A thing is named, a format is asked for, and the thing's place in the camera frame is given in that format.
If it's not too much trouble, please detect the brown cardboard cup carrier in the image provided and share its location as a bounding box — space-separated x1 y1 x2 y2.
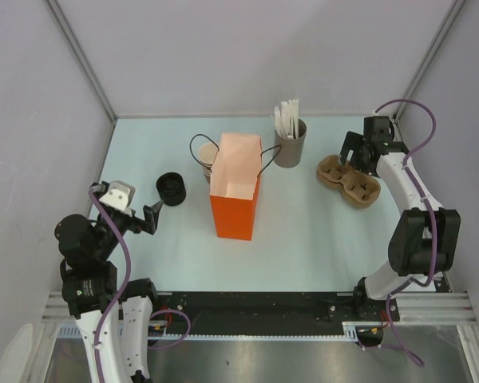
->
317 155 380 196

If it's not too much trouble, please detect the orange paper bag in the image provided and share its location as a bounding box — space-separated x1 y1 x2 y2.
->
208 132 282 241

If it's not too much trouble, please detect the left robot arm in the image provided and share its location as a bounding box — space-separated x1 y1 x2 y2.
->
54 202 163 382

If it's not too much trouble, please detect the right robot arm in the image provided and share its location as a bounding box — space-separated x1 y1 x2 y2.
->
340 115 461 320

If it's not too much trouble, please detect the stack of black lids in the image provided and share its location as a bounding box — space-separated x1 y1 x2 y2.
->
156 172 187 207

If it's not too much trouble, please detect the remaining cardboard cup carrier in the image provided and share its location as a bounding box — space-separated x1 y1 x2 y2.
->
318 172 381 209

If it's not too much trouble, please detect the grey cylindrical holder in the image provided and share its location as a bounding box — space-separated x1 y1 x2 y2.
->
273 119 307 168

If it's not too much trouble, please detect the stack of brown paper cups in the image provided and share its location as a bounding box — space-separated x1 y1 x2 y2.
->
198 143 219 183

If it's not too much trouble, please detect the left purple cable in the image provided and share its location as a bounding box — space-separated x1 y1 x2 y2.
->
88 183 133 383

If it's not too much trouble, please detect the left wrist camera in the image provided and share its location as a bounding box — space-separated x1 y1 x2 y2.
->
99 180 136 216

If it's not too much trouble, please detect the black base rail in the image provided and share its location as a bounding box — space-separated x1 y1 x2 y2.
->
155 291 400 337

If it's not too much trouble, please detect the white slotted cable duct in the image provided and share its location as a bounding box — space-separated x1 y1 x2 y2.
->
57 322 384 342

